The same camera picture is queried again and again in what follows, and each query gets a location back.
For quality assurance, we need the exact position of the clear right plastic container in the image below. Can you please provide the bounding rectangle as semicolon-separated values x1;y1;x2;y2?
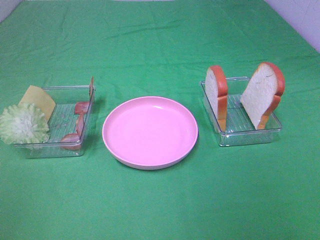
200;76;282;147

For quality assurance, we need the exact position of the yellow cheese slice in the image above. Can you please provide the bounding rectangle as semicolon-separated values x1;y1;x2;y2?
19;85;56;122

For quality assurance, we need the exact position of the pink round plate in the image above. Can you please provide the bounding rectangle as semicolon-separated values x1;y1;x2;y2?
102;96;199;170

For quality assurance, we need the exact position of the green lettuce leaf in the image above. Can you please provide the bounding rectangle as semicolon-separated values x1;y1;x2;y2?
0;103;50;145

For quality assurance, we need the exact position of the clear plastic container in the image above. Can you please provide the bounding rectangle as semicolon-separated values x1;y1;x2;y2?
200;76;282;147
13;85;96;158

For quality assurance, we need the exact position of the bacon strip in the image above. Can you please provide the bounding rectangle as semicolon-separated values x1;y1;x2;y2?
74;76;94;115
60;114;84;151

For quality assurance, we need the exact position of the clear left plastic container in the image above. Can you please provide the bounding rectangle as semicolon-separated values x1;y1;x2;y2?
13;85;96;158

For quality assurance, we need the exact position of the bread slice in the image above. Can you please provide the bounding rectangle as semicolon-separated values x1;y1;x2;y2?
205;65;228;132
240;62;285;130

